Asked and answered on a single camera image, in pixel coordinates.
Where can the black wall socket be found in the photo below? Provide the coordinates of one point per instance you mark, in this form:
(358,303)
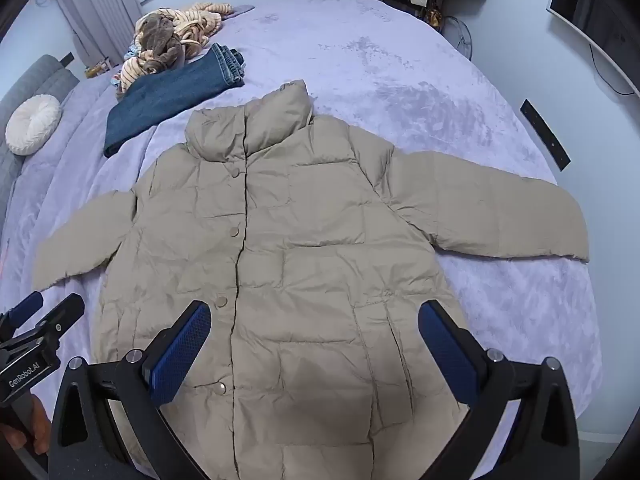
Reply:
(68,58)

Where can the colourful patterned cloth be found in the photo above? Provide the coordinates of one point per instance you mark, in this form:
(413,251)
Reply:
(132,51)

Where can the standing fan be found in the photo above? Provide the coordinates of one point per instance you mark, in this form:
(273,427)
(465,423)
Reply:
(460,37)

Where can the beige striped garment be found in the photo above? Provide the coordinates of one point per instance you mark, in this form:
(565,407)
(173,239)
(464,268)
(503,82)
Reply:
(200,20)

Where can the person's left hand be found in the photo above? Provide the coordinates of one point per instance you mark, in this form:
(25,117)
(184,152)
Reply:
(39,422)

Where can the grey pleated curtain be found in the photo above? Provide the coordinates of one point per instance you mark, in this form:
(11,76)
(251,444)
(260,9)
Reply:
(100,5)

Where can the round cream pillow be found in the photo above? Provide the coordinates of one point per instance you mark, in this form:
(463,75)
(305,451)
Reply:
(32,125)

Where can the beige puffer jacket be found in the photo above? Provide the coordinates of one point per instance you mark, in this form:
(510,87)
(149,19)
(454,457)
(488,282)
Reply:
(310,260)

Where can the wall mounted television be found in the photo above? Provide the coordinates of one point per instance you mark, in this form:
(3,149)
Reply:
(590,5)

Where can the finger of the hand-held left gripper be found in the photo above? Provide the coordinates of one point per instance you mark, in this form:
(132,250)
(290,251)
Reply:
(62,315)
(27,306)

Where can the brown patterned bag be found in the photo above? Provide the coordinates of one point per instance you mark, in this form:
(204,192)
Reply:
(435,10)

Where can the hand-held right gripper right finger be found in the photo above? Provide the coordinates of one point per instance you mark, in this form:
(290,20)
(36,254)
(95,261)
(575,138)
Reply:
(447,355)

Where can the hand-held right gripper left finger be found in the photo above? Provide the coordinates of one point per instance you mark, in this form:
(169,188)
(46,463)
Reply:
(180,355)

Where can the black wall strip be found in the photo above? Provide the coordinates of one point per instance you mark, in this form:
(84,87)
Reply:
(545,134)

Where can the yellow bedside clutter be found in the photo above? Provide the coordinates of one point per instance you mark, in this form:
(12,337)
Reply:
(97,69)

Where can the grey quilted headboard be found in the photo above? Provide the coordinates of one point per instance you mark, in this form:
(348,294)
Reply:
(30,80)

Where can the brown plush garment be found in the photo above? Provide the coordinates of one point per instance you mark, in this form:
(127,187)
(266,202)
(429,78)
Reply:
(160,35)

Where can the folded blue jeans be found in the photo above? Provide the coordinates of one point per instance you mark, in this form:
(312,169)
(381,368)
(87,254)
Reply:
(165,95)

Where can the lilac plush blanket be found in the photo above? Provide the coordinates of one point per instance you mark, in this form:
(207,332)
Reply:
(400,85)

